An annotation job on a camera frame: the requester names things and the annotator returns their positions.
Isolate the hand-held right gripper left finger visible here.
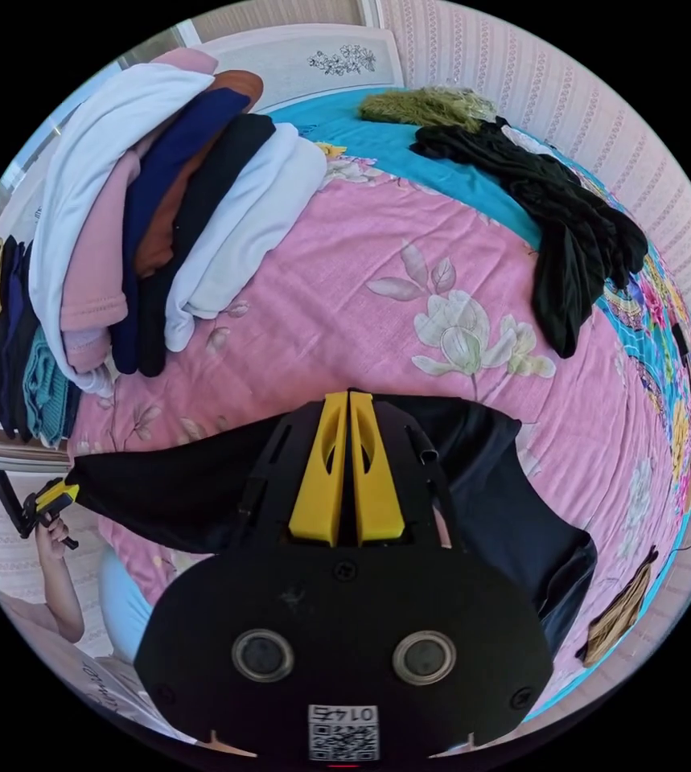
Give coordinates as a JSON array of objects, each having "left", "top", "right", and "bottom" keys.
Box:
[{"left": 287, "top": 392, "right": 350, "bottom": 548}]

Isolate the brown garment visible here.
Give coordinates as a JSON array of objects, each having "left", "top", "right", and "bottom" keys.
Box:
[{"left": 575, "top": 544, "right": 660, "bottom": 668}]

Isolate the pile of dark folded clothes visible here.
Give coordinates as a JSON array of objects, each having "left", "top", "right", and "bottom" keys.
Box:
[{"left": 0, "top": 235, "right": 84, "bottom": 449}]

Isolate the bed with pink floral quilt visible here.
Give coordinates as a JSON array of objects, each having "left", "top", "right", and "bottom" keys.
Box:
[{"left": 66, "top": 23, "right": 691, "bottom": 722}]

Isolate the person's left hand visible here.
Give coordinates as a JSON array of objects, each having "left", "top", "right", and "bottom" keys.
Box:
[{"left": 35, "top": 519, "right": 73, "bottom": 563}]

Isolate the black long sleeve shirt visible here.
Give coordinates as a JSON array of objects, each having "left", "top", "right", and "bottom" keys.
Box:
[{"left": 70, "top": 392, "right": 599, "bottom": 662}]

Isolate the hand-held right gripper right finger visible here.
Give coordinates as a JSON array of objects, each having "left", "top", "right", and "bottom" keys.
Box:
[{"left": 349, "top": 392, "right": 406, "bottom": 548}]

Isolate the person's left forearm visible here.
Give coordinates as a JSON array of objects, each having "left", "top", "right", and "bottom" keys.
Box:
[{"left": 37, "top": 556, "right": 85, "bottom": 645}]

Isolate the green fringed garment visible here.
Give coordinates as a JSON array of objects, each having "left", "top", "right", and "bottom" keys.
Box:
[{"left": 359, "top": 86, "right": 498, "bottom": 133}]

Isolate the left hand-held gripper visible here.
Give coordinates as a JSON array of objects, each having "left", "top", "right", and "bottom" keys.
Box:
[{"left": 21, "top": 479, "right": 80, "bottom": 551}]

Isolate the person's body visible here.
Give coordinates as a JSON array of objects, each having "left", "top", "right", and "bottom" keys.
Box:
[{"left": 0, "top": 545, "right": 201, "bottom": 746}]

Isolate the heap of black garments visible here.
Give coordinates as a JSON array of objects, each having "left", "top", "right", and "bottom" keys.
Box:
[{"left": 409, "top": 116, "right": 650, "bottom": 359}]

